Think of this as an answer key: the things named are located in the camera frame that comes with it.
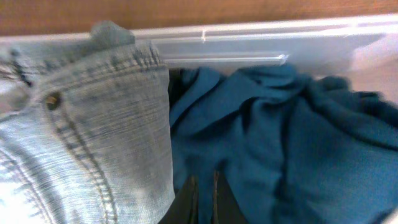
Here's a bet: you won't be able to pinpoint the black garment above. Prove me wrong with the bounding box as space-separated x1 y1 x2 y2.
159 171 248 224

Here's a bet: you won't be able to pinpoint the blue garment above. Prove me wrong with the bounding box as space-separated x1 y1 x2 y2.
169 65 397 223

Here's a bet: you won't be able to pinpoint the light blue jeans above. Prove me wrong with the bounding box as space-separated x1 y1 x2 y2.
1 21 175 223

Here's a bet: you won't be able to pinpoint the clear plastic storage container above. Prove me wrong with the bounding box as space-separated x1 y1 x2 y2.
0 14 398 103

